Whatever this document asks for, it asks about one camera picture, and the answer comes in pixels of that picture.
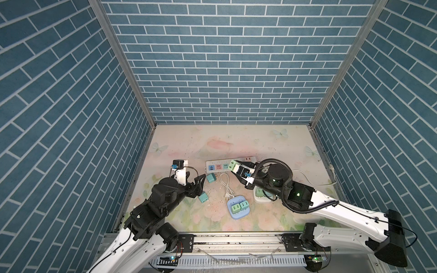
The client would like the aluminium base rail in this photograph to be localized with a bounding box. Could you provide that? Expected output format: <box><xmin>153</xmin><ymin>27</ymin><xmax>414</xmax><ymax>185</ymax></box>
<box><xmin>89</xmin><ymin>231</ymin><xmax>390</xmax><ymax>273</ymax></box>

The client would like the blue socket white cable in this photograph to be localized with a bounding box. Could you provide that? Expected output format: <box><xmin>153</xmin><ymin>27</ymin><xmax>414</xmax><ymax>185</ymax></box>
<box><xmin>218</xmin><ymin>172</ymin><xmax>236</xmax><ymax>199</ymax></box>

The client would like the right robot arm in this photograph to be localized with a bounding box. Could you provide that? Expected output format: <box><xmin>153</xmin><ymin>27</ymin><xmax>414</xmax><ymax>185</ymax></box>
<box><xmin>228</xmin><ymin>159</ymin><xmax>407</xmax><ymax>267</ymax></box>

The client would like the green USB charger plug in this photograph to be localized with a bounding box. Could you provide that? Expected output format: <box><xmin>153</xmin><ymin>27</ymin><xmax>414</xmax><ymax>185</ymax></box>
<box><xmin>255</xmin><ymin>188</ymin><xmax>266</xmax><ymax>198</ymax></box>
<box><xmin>239</xmin><ymin>200</ymin><xmax>249</xmax><ymax>211</ymax></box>
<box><xmin>228</xmin><ymin>160</ymin><xmax>237</xmax><ymax>171</ymax></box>

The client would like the teal USB charger plug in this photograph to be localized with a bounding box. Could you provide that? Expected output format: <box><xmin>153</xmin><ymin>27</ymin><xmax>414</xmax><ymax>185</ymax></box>
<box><xmin>198</xmin><ymin>192</ymin><xmax>209</xmax><ymax>203</ymax></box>
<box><xmin>206</xmin><ymin>173</ymin><xmax>217</xmax><ymax>183</ymax></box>
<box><xmin>231</xmin><ymin>204</ymin><xmax>241</xmax><ymax>215</ymax></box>

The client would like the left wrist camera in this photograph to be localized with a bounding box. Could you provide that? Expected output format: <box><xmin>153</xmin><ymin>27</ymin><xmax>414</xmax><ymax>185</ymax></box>
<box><xmin>171</xmin><ymin>159</ymin><xmax>188</xmax><ymax>178</ymax></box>

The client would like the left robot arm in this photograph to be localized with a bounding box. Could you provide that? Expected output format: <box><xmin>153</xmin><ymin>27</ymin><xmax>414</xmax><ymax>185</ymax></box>
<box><xmin>88</xmin><ymin>174</ymin><xmax>206</xmax><ymax>273</ymax></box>

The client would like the long white power strip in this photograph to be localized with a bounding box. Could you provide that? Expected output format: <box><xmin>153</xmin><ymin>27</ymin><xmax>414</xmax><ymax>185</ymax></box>
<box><xmin>205</xmin><ymin>157</ymin><xmax>257</xmax><ymax>174</ymax></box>

